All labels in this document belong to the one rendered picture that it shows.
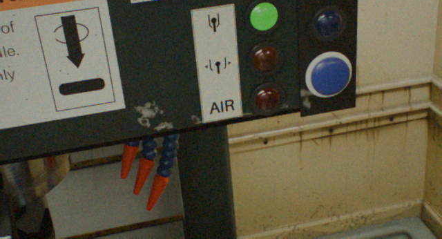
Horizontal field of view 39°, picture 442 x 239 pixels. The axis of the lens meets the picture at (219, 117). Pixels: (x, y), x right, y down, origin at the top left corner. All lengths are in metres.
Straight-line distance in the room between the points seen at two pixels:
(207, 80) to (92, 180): 0.79
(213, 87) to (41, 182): 0.25
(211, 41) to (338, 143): 1.38
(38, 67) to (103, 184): 0.80
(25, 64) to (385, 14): 1.34
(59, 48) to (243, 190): 1.38
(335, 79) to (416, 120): 1.41
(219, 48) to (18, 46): 0.13
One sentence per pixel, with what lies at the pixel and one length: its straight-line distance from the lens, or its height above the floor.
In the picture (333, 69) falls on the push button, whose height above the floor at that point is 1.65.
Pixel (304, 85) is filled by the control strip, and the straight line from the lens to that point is 0.47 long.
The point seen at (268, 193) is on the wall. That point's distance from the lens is 1.80.
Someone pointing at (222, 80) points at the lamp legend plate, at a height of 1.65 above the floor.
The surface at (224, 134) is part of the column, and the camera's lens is 1.25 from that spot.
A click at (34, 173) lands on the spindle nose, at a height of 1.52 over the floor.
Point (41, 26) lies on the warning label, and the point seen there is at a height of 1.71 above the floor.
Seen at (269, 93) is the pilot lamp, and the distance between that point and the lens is 0.45.
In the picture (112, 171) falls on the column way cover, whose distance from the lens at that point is 1.21.
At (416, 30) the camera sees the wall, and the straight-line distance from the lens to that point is 1.75.
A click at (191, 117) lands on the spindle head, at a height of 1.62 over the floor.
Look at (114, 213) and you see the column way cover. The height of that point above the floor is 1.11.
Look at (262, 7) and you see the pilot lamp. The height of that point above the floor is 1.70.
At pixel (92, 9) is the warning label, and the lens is 0.42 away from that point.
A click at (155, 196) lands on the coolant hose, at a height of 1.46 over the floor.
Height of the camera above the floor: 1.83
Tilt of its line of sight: 27 degrees down
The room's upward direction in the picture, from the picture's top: 5 degrees counter-clockwise
